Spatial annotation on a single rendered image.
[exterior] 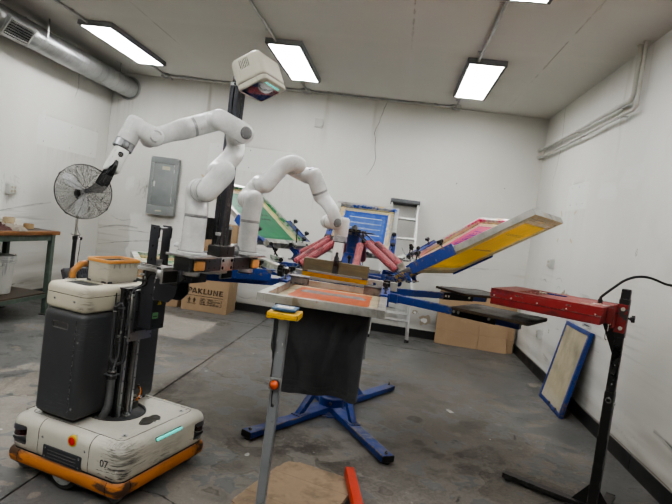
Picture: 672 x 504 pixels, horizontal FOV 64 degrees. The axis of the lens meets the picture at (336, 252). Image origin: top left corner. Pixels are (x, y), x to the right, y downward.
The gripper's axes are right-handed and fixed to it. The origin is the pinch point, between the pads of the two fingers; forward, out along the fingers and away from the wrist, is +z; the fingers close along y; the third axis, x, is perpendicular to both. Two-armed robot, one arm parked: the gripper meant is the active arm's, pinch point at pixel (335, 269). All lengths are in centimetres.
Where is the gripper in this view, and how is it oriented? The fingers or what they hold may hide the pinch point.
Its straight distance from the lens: 291.6
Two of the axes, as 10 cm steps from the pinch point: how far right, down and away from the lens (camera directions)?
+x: 9.8, 1.5, -1.0
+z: -1.4, 9.9, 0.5
